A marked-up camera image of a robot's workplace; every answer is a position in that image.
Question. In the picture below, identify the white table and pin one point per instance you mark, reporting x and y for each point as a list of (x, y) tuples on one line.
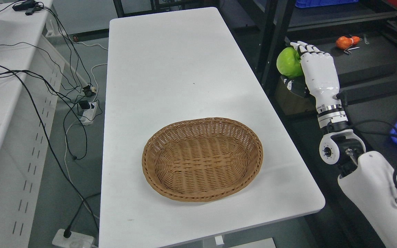
[(176, 66)]

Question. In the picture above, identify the white power strip near base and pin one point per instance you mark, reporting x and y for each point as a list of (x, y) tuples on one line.
[(76, 240)]

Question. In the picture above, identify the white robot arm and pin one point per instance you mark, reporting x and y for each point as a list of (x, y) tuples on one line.
[(367, 178)]

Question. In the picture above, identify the green apple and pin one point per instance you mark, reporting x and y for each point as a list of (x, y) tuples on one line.
[(289, 63)]

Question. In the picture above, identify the white left desk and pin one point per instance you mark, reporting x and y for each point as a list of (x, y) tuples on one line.
[(26, 113)]

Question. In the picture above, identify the brown wicker basket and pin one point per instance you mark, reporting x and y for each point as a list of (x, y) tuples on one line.
[(202, 160)]

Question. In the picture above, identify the white power strip far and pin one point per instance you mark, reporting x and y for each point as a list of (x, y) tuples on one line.
[(88, 112)]

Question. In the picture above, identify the orange handled tool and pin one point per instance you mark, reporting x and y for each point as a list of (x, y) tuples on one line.
[(345, 43)]

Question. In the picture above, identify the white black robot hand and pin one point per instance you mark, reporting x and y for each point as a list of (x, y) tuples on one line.
[(320, 77)]

